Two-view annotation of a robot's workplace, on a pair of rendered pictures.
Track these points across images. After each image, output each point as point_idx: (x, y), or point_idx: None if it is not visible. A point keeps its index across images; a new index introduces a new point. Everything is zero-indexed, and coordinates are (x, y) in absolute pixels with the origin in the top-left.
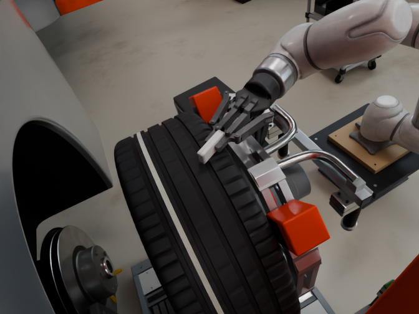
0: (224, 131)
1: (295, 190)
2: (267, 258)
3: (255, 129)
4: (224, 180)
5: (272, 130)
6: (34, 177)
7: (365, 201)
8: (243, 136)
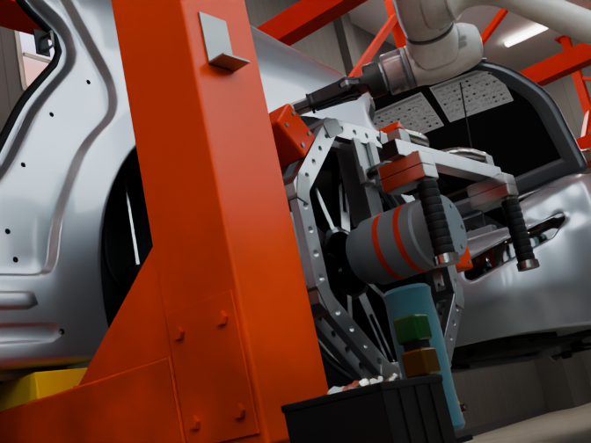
0: (318, 106)
1: (405, 214)
2: None
3: (329, 93)
4: None
5: (473, 190)
6: None
7: (386, 147)
8: (315, 96)
